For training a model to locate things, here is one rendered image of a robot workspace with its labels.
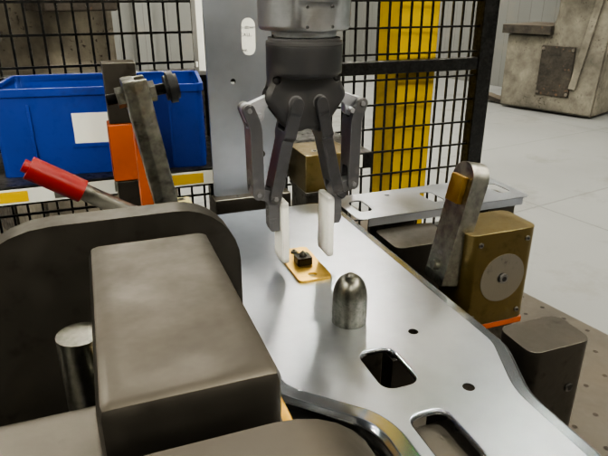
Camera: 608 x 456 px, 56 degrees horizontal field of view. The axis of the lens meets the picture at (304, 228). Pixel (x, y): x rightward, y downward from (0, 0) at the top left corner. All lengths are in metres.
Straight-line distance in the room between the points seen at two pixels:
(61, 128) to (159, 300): 0.74
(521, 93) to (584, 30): 0.96
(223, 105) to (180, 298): 0.66
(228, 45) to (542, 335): 0.55
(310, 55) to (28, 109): 0.50
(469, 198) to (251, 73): 0.38
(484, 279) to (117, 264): 0.50
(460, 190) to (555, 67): 6.63
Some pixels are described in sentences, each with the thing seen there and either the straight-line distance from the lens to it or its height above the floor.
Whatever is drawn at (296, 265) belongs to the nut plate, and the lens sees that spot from 0.64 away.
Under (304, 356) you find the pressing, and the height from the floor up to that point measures 1.00.
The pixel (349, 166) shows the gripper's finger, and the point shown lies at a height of 1.11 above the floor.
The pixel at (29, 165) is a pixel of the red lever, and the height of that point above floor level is 1.14.
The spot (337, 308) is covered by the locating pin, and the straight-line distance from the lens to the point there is 0.53.
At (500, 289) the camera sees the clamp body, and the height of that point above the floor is 0.97.
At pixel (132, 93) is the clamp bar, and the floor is 1.20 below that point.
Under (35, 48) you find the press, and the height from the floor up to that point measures 1.06.
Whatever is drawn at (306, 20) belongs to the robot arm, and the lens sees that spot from 0.54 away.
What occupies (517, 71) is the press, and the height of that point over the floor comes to 0.44.
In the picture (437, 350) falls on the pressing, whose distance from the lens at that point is 0.51.
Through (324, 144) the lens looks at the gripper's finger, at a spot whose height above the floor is 1.14.
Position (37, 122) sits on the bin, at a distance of 0.93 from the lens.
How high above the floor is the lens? 1.28
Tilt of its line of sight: 22 degrees down
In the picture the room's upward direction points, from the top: straight up
